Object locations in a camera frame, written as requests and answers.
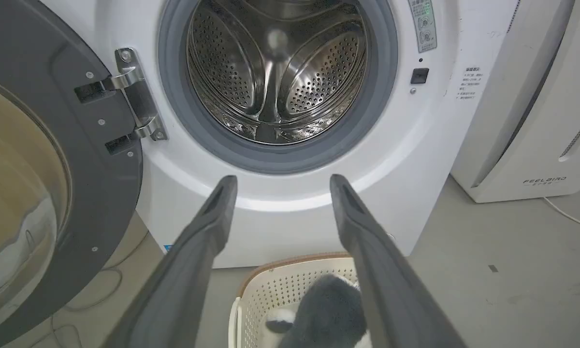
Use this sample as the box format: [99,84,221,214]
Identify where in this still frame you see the white power cable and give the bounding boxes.
[541,196,580,232]

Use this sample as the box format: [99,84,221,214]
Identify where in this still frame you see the white front-load washing machine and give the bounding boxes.
[40,0,521,269]

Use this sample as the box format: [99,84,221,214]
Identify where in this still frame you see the grey plush toy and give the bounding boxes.
[265,274,374,348]

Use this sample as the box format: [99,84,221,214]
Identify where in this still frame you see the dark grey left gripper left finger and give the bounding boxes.
[101,175,238,348]

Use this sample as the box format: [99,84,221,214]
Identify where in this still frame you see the white air purifier appliance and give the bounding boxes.
[450,0,580,203]

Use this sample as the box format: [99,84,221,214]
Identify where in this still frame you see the thin grey floor cable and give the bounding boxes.
[29,232,150,348]

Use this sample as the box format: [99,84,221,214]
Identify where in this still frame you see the grey washing machine door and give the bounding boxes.
[0,0,144,348]

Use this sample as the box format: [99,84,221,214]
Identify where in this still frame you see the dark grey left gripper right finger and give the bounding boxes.
[330,174,468,348]

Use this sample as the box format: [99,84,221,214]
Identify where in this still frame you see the cream perforated laundry basket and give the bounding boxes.
[228,252,374,348]

